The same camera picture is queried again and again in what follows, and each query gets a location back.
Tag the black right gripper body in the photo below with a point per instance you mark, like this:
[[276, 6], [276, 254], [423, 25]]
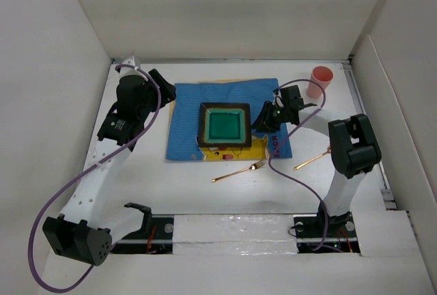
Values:
[[280, 115]]

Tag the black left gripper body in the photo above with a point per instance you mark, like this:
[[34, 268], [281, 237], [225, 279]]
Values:
[[151, 104]]

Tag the blue Pikachu cloth placemat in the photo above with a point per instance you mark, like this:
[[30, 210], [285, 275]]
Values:
[[184, 125]]

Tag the pink plastic cup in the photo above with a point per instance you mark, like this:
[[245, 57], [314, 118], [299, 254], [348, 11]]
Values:
[[320, 78]]

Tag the gold fork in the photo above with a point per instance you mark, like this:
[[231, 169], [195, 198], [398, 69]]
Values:
[[253, 167]]

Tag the green square plate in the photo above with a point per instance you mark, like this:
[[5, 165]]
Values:
[[224, 125]]

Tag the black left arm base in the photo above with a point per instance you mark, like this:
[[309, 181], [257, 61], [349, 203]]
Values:
[[155, 236]]

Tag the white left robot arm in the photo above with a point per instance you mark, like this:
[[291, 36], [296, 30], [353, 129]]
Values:
[[81, 232]]

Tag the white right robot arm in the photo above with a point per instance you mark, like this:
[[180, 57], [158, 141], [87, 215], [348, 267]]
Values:
[[354, 149]]

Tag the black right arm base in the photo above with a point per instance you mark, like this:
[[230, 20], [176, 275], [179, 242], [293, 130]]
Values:
[[314, 235]]

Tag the gold spoon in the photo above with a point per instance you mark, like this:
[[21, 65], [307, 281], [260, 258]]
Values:
[[300, 166]]

